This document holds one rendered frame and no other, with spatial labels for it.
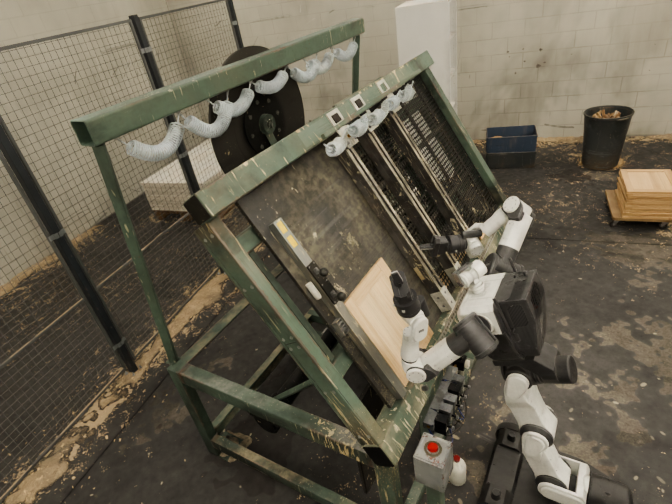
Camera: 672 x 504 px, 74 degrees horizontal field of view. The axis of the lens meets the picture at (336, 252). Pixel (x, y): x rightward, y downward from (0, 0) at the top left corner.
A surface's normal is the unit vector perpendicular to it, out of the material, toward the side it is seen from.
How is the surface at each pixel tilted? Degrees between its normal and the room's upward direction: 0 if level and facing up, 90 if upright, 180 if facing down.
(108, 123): 90
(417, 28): 90
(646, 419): 0
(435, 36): 90
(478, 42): 90
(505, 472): 0
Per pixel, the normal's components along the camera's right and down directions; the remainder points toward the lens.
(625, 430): -0.15, -0.83
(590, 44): -0.34, 0.55
